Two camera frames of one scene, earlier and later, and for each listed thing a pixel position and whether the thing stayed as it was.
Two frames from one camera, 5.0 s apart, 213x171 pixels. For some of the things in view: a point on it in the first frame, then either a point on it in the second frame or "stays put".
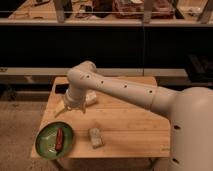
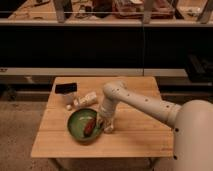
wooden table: [112, 128] stays put
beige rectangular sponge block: [95, 136] → [109, 129]
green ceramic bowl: [45, 141] → [83, 125]
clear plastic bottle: [90, 97] stays put
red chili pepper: [59, 141] → [89, 127]
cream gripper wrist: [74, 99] → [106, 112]
